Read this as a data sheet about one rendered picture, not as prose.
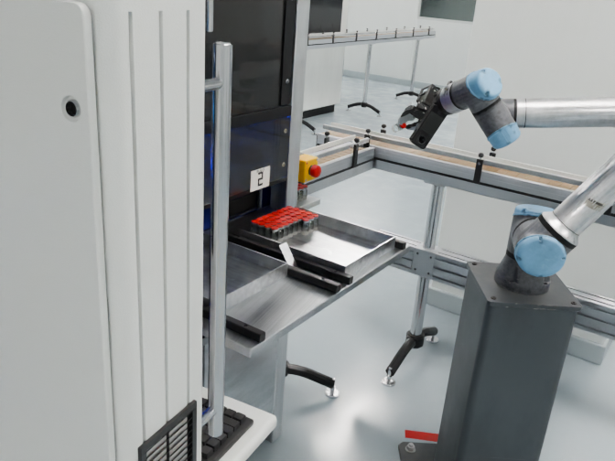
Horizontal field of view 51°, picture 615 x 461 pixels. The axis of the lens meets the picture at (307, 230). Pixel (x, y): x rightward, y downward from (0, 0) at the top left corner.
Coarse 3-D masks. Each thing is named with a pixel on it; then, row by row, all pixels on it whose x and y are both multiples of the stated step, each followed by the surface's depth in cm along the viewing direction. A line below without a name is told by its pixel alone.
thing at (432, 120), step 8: (432, 104) 165; (432, 112) 164; (440, 112) 164; (424, 120) 164; (432, 120) 165; (440, 120) 165; (416, 128) 166; (424, 128) 165; (432, 128) 165; (416, 136) 165; (424, 136) 166; (432, 136) 166; (416, 144) 166; (424, 144) 166
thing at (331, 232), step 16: (320, 224) 188; (336, 224) 185; (352, 224) 181; (256, 240) 169; (272, 240) 166; (288, 240) 176; (304, 240) 176; (320, 240) 177; (336, 240) 178; (352, 240) 179; (368, 240) 180; (384, 240) 176; (304, 256) 161; (320, 256) 167; (336, 256) 168; (352, 256) 168; (368, 256) 164; (352, 272) 159
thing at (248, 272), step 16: (208, 240) 167; (208, 256) 162; (240, 256) 162; (256, 256) 159; (208, 272) 154; (240, 272) 155; (256, 272) 156; (272, 272) 149; (208, 288) 146; (240, 288) 140; (256, 288) 146; (208, 304) 135
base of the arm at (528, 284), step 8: (504, 256) 180; (512, 256) 176; (504, 264) 179; (512, 264) 176; (496, 272) 182; (504, 272) 178; (512, 272) 176; (520, 272) 175; (496, 280) 181; (504, 280) 177; (512, 280) 177; (520, 280) 175; (528, 280) 174; (536, 280) 174; (544, 280) 177; (504, 288) 178; (512, 288) 176; (520, 288) 175; (528, 288) 174; (536, 288) 175; (544, 288) 176
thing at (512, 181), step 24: (384, 144) 264; (408, 144) 252; (432, 144) 253; (384, 168) 258; (408, 168) 252; (432, 168) 246; (456, 168) 241; (480, 168) 234; (504, 168) 233; (528, 168) 229; (480, 192) 238; (504, 192) 233; (528, 192) 228; (552, 192) 223; (600, 216) 216
